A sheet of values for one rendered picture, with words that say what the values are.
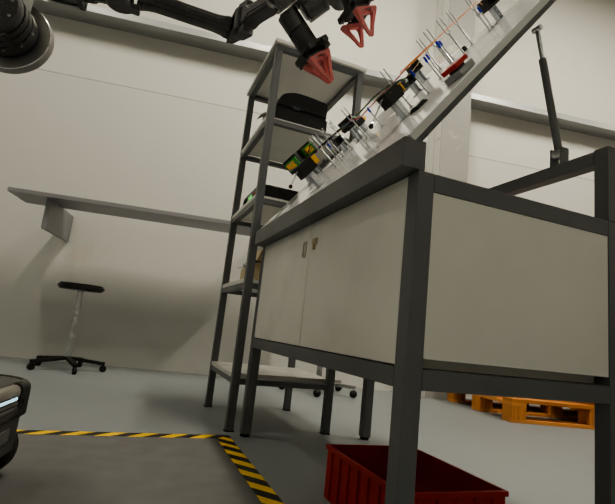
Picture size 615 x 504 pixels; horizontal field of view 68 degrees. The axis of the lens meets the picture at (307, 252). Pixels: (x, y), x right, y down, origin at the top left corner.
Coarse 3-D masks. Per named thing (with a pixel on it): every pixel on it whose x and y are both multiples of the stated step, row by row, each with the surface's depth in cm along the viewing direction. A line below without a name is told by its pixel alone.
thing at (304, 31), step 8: (304, 24) 115; (296, 32) 115; (304, 32) 115; (312, 32) 116; (296, 40) 116; (304, 40) 115; (312, 40) 115; (296, 48) 118; (304, 48) 114; (312, 48) 116; (296, 64) 121
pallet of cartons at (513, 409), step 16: (448, 400) 396; (464, 400) 389; (480, 400) 349; (496, 400) 328; (512, 400) 311; (528, 400) 313; (544, 400) 323; (512, 416) 309; (544, 416) 356; (560, 416) 359; (576, 416) 365; (592, 416) 319
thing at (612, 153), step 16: (560, 160) 129; (576, 160) 124; (592, 160) 119; (608, 160) 115; (528, 176) 139; (544, 176) 133; (560, 176) 129; (608, 176) 115; (512, 192) 145; (608, 192) 114; (608, 208) 113
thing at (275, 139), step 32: (288, 64) 240; (352, 64) 236; (256, 96) 276; (320, 96) 269; (288, 128) 222; (256, 160) 270; (320, 160) 264; (256, 192) 211; (256, 224) 207; (224, 288) 248; (256, 288) 204; (288, 384) 204; (320, 384) 209
